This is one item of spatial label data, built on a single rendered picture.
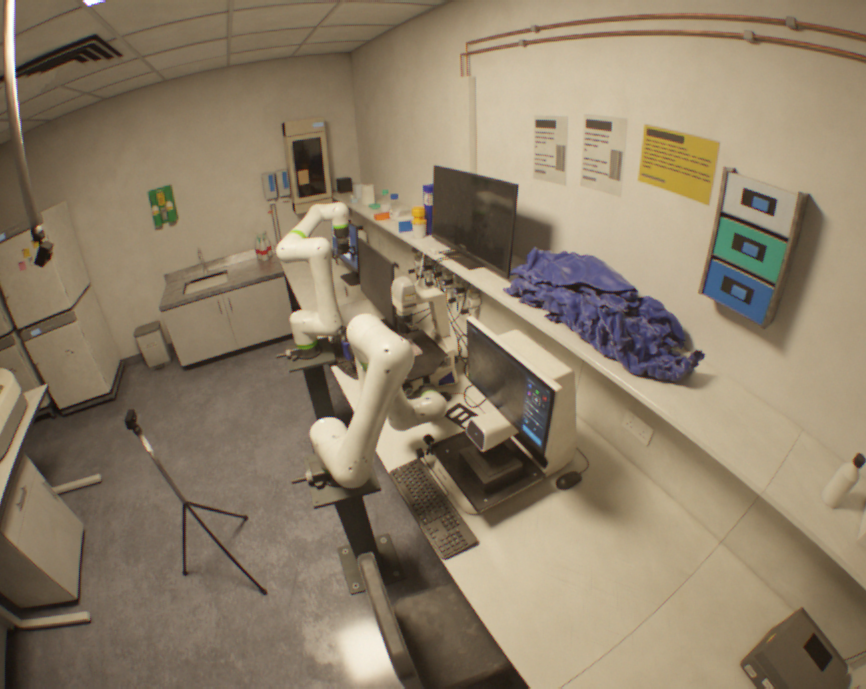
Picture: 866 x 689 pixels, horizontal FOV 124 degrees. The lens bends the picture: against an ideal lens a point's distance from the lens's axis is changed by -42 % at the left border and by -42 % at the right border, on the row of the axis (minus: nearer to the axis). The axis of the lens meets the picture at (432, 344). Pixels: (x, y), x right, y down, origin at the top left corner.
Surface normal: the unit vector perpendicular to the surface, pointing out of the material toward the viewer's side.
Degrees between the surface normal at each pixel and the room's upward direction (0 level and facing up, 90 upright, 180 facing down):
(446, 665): 0
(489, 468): 0
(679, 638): 0
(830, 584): 90
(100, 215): 90
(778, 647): 45
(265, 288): 90
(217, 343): 90
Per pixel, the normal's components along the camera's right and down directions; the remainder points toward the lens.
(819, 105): -0.88, 0.28
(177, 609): -0.04, -0.84
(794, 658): -0.69, -0.44
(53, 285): 0.47, 0.47
